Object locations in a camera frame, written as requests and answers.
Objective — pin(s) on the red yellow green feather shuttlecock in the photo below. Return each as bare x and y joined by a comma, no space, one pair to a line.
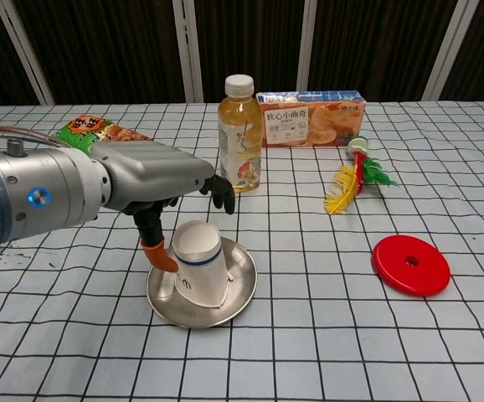
357,176

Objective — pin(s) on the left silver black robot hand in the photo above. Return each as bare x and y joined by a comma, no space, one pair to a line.
154,171

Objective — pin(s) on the white paper cup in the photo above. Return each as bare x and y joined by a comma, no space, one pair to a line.
202,268

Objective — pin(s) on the orange blue cookie box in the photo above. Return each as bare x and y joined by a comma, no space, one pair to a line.
313,123

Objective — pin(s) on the black pleated curtain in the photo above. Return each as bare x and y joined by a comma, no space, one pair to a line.
112,46

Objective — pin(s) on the light blue checkered tablecloth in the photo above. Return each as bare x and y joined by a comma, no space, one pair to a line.
309,356

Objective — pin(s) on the red plastic disc with hole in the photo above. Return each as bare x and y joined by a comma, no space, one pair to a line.
392,259

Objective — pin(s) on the round steel plate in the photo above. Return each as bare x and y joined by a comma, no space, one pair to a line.
242,289

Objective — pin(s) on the green snack bag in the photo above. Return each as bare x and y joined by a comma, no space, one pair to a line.
95,130

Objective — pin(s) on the tea bottle with white cap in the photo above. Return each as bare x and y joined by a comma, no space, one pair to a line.
240,142

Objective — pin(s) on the white aluminium frame post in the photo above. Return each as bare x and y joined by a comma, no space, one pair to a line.
25,52
188,52
307,42
450,50

